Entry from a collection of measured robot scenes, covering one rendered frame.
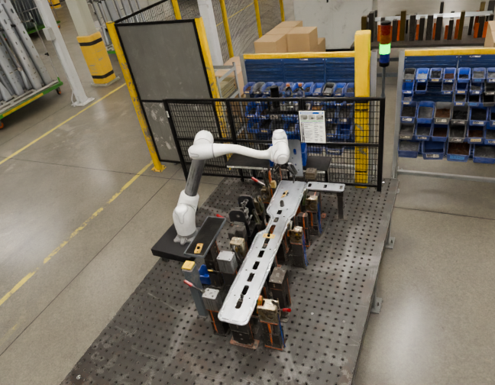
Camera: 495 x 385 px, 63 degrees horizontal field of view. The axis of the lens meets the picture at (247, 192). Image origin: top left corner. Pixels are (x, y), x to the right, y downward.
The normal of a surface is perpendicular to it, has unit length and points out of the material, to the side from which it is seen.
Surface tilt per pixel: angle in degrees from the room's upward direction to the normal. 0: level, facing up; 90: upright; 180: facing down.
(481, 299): 0
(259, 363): 0
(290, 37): 90
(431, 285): 0
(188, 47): 90
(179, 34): 89
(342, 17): 90
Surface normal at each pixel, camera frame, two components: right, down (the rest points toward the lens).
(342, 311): -0.15, -0.81
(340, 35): -0.40, 0.58
